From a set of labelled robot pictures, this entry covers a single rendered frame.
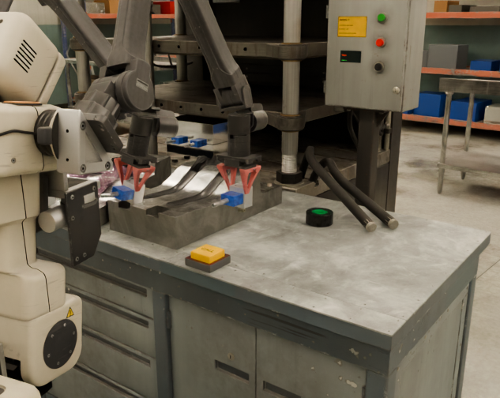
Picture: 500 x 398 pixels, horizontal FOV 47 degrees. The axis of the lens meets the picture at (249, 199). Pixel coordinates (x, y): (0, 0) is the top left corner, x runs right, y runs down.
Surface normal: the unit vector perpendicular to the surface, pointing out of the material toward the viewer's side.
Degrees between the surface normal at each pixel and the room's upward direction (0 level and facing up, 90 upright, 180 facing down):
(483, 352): 0
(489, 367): 0
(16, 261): 90
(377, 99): 90
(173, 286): 90
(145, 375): 90
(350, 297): 0
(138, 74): 78
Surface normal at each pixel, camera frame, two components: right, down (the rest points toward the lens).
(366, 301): 0.00, -0.96
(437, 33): -0.67, 0.22
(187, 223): 0.80, 0.18
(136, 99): 0.84, -0.04
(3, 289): -0.38, 0.14
